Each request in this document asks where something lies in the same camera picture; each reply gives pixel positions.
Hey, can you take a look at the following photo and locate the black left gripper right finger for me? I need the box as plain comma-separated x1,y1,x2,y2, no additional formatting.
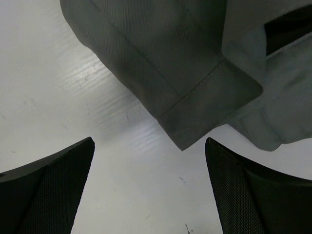
205,138,312,234

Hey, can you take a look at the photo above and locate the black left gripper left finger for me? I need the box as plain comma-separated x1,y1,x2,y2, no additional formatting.
0,137,95,234

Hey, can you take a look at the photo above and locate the grey skirt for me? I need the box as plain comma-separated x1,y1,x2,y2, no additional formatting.
60,0,312,151

